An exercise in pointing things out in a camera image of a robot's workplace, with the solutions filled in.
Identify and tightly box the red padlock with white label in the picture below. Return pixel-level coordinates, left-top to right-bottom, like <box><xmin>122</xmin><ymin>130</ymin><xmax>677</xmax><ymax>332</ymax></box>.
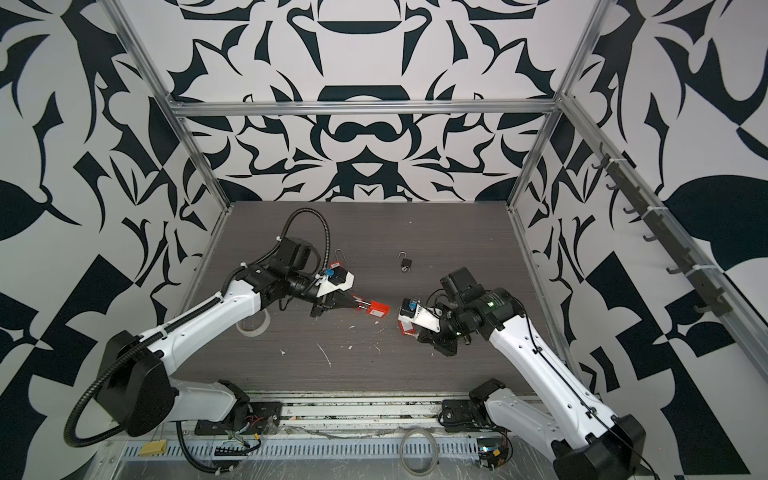
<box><xmin>354</xmin><ymin>296</ymin><xmax>390</xmax><ymax>318</ymax></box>

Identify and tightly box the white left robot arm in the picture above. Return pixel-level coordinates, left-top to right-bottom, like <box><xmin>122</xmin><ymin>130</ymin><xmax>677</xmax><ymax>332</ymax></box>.
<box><xmin>63</xmin><ymin>207</ymin><xmax>362</xmax><ymax>448</ymax></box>

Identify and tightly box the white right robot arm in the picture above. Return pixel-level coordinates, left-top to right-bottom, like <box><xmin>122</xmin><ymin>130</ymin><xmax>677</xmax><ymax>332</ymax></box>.
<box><xmin>398</xmin><ymin>267</ymin><xmax>650</xmax><ymax>479</ymax></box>

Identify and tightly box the roll of clear tape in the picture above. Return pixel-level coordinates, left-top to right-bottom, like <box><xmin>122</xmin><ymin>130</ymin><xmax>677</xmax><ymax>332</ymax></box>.
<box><xmin>235</xmin><ymin>313</ymin><xmax>271</xmax><ymax>338</ymax></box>

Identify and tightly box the green lit circuit board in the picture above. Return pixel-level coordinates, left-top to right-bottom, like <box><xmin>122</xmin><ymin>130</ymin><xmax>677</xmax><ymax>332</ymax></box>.
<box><xmin>477</xmin><ymin>436</ymin><xmax>513</xmax><ymax>471</ymax></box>

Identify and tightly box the yellow connector block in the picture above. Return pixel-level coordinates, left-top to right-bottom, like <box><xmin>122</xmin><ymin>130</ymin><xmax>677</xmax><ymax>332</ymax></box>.
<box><xmin>137</xmin><ymin>439</ymin><xmax>168</xmax><ymax>457</ymax></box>

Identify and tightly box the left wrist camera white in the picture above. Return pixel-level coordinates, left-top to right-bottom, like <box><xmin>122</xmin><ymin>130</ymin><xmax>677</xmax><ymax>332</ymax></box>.
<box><xmin>316</xmin><ymin>266</ymin><xmax>354</xmax><ymax>298</ymax></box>

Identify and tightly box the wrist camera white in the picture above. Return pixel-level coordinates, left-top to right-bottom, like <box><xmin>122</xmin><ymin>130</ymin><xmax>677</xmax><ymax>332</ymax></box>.
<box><xmin>397</xmin><ymin>298</ymin><xmax>441</xmax><ymax>332</ymax></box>
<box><xmin>316</xmin><ymin>266</ymin><xmax>354</xmax><ymax>298</ymax></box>

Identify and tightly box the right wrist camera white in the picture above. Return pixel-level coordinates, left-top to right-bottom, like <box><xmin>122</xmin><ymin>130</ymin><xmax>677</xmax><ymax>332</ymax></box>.
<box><xmin>397</xmin><ymin>298</ymin><xmax>441</xmax><ymax>332</ymax></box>

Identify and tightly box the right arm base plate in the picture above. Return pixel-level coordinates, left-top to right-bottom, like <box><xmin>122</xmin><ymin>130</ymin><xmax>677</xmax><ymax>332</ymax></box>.
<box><xmin>436</xmin><ymin>399</ymin><xmax>510</xmax><ymax>434</ymax></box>

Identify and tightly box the coiled clear cable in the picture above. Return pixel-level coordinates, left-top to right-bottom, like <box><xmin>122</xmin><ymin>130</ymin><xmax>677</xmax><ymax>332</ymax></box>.
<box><xmin>398</xmin><ymin>425</ymin><xmax>440</xmax><ymax>478</ymax></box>

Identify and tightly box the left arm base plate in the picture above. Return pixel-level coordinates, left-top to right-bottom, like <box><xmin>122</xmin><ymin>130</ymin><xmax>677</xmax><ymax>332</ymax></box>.
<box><xmin>194</xmin><ymin>401</ymin><xmax>283</xmax><ymax>436</ymax></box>

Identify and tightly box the white perforated cable duct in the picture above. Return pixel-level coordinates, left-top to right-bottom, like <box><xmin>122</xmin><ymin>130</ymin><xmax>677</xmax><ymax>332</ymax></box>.
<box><xmin>119</xmin><ymin>436</ymin><xmax>487</xmax><ymax>462</ymax></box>

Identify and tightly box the black hook rail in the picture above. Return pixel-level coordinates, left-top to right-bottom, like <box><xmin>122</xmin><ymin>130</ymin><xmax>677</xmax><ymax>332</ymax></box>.
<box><xmin>594</xmin><ymin>147</ymin><xmax>734</xmax><ymax>317</ymax></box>

